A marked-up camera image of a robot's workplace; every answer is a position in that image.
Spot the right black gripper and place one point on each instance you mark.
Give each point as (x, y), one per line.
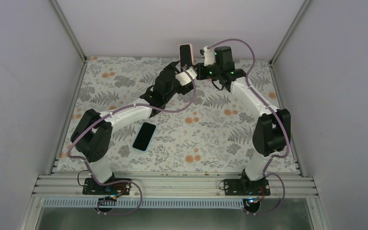
(200, 75)

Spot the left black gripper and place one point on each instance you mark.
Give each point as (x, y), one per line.
(172, 67)

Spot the black phone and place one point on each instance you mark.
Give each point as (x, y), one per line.
(144, 137)
(186, 56)

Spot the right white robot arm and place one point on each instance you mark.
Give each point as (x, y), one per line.
(271, 135)

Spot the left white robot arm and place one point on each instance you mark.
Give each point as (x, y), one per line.
(91, 138)

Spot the black phone in blue case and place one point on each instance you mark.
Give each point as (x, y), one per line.
(144, 137)

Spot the floral patterned table mat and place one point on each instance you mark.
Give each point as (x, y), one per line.
(213, 133)

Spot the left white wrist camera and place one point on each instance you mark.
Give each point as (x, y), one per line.
(185, 78)

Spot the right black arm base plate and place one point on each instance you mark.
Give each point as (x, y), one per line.
(240, 187)

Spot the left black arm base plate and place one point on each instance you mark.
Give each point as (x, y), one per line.
(121, 188)

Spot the aluminium mounting rail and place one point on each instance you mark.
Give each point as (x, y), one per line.
(174, 186)

